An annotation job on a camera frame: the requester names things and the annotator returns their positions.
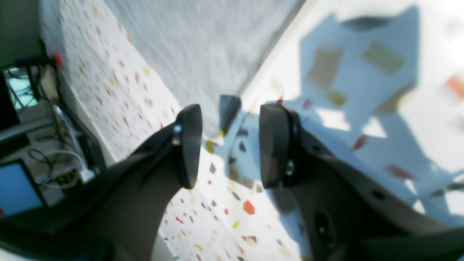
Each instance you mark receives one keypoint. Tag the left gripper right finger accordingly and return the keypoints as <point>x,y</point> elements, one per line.
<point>347,215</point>

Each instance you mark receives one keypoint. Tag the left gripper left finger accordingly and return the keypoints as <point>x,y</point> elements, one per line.
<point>115,216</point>

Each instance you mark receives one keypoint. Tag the grey T-shirt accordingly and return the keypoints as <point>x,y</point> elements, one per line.
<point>206,51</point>

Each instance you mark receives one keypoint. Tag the blue monitor screen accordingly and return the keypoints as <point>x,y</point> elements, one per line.
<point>18,190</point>

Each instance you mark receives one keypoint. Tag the red clamp left corner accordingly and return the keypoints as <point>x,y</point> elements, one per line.
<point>56,60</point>

